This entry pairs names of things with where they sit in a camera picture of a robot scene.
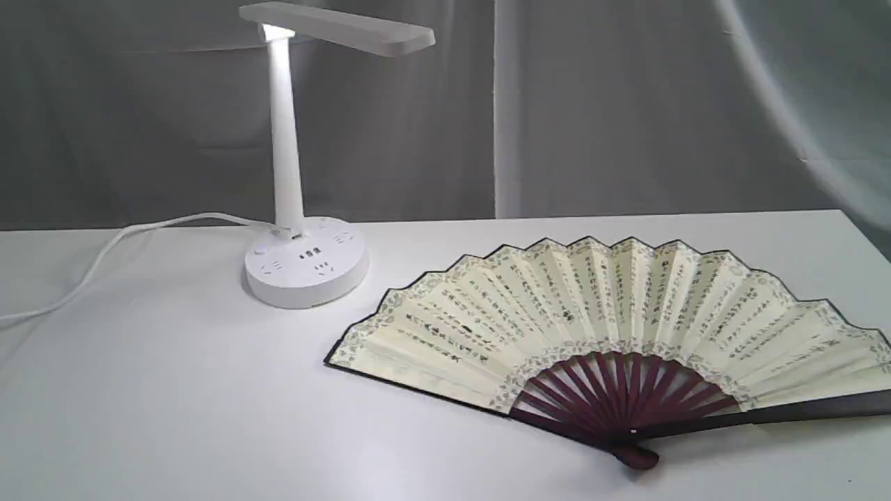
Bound paper folding fan dark ribs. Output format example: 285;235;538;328
324;237;890;470

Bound white desk lamp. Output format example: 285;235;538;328
239;2;436;310

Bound white power cord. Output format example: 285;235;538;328
0;212;274;323

